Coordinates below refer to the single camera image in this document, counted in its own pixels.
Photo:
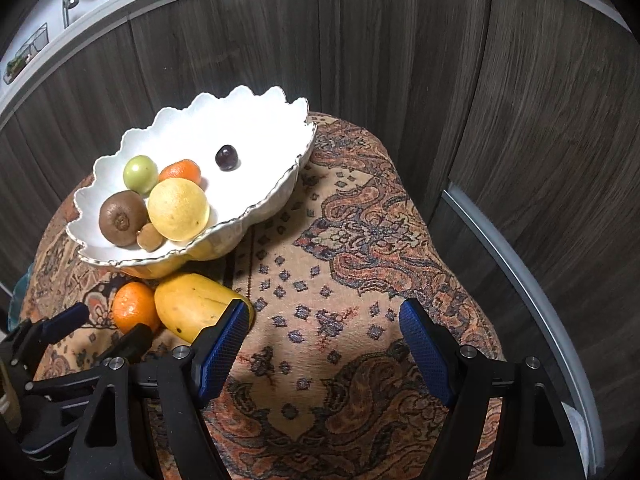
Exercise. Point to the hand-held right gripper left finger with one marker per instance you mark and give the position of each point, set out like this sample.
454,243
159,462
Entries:
222,350

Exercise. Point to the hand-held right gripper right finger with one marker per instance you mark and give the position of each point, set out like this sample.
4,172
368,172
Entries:
425,347

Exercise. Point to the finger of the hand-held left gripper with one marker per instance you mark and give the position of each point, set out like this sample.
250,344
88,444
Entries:
131,342
65,319

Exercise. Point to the orange tangerine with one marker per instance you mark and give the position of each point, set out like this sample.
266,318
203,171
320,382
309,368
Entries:
134,307
181,171

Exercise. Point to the yellow mango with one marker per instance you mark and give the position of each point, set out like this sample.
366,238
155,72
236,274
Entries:
192,305

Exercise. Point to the small brown round fruit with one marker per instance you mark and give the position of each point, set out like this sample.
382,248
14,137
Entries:
150,237

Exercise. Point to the brown kiwi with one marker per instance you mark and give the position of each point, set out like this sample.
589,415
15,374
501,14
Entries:
120,219

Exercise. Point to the yellow lemon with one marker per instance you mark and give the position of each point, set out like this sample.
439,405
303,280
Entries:
179,209

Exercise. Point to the green round plum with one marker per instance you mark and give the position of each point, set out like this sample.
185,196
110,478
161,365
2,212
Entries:
140,172

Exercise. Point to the white scalloped bowl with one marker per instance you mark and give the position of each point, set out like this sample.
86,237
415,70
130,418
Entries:
240,130

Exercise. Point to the patterned orange tablecloth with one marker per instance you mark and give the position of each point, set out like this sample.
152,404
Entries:
350,260

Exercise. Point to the dark purple grape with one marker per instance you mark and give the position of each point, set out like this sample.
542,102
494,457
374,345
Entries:
226,157

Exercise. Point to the dark wood kitchen cabinet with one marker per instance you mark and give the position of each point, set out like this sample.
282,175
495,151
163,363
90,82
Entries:
400,60

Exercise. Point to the grey curved rail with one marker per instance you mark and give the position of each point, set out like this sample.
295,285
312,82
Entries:
540,310

